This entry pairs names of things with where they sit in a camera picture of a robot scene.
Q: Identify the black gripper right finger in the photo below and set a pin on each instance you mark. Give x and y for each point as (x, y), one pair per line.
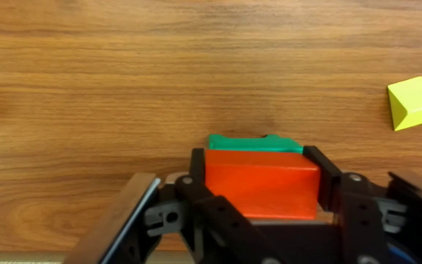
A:
(328, 177)

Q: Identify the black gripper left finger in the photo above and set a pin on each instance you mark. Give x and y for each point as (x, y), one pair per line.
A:
(196, 169)

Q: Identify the orange rectangular block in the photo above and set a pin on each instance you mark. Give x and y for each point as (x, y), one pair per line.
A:
(262, 188)

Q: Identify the green rectangular block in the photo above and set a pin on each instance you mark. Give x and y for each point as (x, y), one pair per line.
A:
(255, 144)

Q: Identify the small yellow cube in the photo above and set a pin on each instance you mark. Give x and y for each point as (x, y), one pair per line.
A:
(413, 103)

